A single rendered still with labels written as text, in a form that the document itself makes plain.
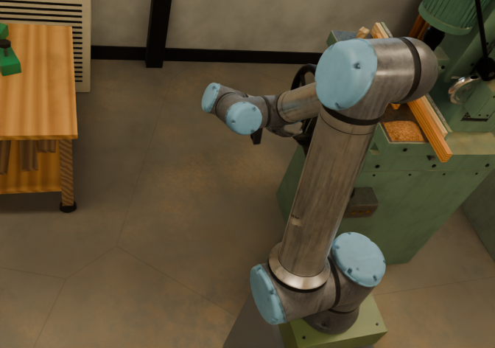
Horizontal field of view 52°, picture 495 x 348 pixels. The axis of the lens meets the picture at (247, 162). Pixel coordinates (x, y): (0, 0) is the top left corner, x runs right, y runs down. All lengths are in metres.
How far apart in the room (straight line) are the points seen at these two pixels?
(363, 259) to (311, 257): 0.22
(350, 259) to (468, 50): 0.84
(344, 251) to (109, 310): 1.10
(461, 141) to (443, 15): 0.54
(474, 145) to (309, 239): 1.08
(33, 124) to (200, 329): 1.00
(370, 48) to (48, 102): 1.40
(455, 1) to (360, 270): 0.84
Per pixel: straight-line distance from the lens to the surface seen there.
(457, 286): 2.71
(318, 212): 1.05
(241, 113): 1.37
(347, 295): 1.33
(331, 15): 3.28
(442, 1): 1.67
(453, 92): 1.82
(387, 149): 1.69
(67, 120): 1.97
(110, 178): 2.46
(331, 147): 0.95
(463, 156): 1.99
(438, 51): 1.87
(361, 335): 1.55
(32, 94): 2.07
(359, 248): 1.34
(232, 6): 3.01
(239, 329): 1.87
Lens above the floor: 1.92
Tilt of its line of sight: 46 degrees down
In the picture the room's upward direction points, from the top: 20 degrees clockwise
